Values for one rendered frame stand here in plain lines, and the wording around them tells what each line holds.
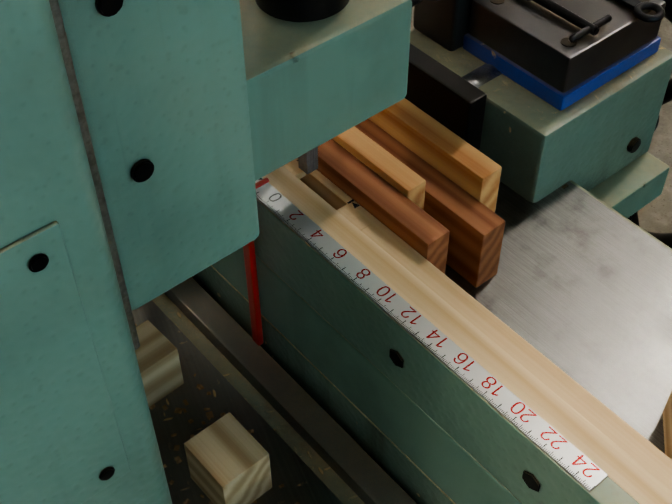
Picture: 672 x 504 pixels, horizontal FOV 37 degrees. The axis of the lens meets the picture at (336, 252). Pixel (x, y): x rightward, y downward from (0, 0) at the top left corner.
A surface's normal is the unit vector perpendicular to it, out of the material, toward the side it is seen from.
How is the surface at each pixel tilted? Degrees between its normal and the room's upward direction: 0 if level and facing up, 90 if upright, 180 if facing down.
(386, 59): 90
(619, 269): 0
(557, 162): 90
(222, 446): 0
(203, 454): 0
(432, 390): 90
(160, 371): 90
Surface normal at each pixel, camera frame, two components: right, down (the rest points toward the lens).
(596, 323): 0.00, -0.68
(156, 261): 0.64, 0.56
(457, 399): -0.76, 0.47
